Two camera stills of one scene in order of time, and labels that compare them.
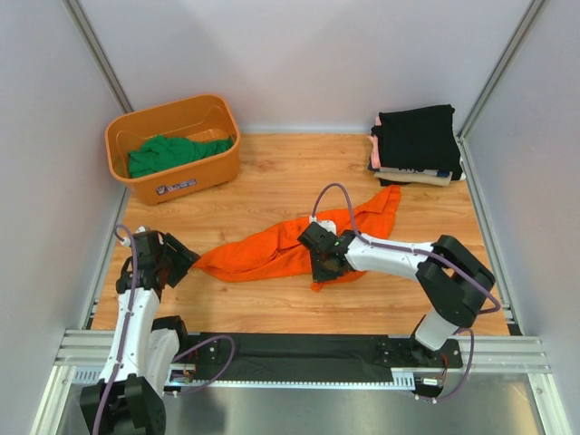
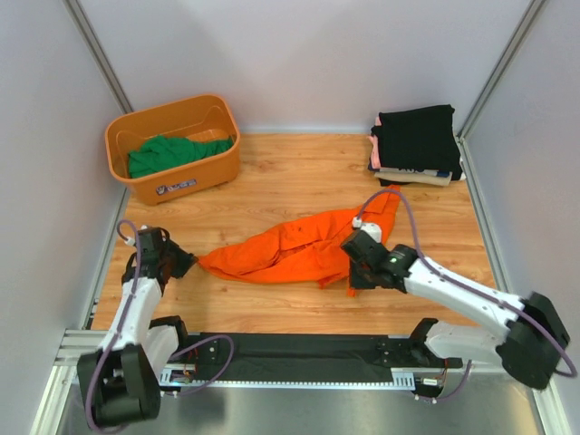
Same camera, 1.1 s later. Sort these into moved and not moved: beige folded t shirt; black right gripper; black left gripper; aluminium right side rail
Moved: black right gripper
Not moved: aluminium right side rail; beige folded t shirt; black left gripper
